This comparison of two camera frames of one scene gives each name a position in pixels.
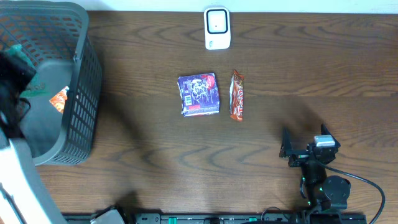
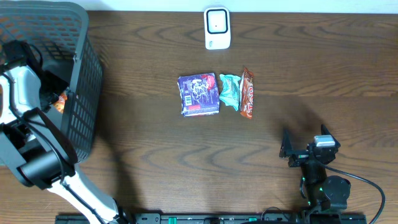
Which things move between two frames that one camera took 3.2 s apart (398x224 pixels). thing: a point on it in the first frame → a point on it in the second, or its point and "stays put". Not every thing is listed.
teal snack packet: [35, 86] → [231, 92]
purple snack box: [199, 94] stays put
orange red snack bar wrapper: [236, 94] → [247, 78]
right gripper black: [286, 152] stays put
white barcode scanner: [217, 28] stays put
